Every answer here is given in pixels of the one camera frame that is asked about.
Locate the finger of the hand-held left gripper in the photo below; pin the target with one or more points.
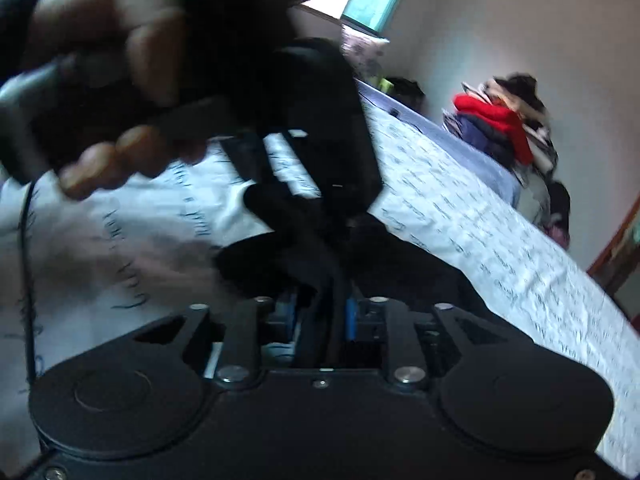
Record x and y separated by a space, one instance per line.
242 160
300 165

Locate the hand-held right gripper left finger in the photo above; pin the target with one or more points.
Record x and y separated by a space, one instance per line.
242 340

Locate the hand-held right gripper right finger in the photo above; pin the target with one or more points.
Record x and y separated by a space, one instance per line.
395 335

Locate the black pants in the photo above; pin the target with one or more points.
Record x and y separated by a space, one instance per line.
400 270

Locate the person's left hand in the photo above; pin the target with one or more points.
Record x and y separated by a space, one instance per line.
150 55

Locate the green plastic chair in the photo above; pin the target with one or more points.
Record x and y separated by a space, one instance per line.
384 84

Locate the floral pillow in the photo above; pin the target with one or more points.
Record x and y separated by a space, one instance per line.
365 52

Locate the black bag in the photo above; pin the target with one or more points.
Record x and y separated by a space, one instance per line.
407 92

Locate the blue textured blanket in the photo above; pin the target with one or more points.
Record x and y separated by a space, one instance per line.
450 150

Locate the white printed bedsheet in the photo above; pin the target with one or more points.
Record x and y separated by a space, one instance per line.
475 230

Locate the pile of clothes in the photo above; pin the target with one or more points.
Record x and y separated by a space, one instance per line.
505 120

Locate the brown wooden door frame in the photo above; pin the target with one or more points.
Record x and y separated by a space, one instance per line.
612 250

